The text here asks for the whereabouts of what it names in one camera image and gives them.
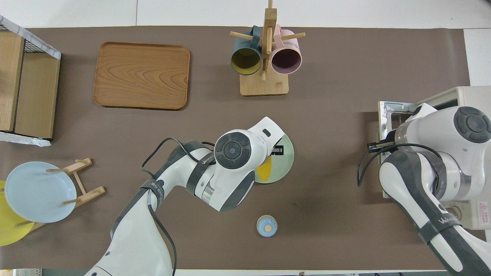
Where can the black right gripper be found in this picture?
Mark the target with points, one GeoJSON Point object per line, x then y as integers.
{"type": "Point", "coordinates": [390, 136]}

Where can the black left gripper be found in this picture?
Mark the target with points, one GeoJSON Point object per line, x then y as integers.
{"type": "Point", "coordinates": [277, 150]}

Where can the light green plate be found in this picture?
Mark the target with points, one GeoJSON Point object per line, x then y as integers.
{"type": "Point", "coordinates": [284, 165]}

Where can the yellow corn cob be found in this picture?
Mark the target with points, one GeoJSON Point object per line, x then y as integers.
{"type": "Point", "coordinates": [265, 170]}

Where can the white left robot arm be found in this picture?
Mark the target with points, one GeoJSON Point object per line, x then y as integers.
{"type": "Point", "coordinates": [234, 151]}

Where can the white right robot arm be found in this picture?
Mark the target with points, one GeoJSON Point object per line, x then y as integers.
{"type": "Point", "coordinates": [472, 126]}

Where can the cream toaster oven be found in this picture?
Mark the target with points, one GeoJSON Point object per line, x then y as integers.
{"type": "Point", "coordinates": [460, 96]}

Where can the wooden mug rack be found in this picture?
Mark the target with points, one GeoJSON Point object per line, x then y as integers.
{"type": "Point", "coordinates": [264, 86]}

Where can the brown table mat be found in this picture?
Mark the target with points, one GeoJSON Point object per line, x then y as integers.
{"type": "Point", "coordinates": [326, 76]}

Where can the pink mug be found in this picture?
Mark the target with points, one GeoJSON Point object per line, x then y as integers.
{"type": "Point", "coordinates": [285, 61]}

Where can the dark blue mug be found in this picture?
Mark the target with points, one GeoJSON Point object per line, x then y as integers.
{"type": "Point", "coordinates": [245, 61]}

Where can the wooden serving tray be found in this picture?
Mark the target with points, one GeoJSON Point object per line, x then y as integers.
{"type": "Point", "coordinates": [142, 76]}

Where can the wooden plate rack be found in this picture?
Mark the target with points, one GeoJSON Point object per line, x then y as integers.
{"type": "Point", "coordinates": [88, 193]}

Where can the light blue plate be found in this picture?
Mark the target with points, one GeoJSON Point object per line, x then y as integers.
{"type": "Point", "coordinates": [38, 195]}

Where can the yellow plate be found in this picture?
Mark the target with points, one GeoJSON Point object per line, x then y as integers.
{"type": "Point", "coordinates": [9, 230]}

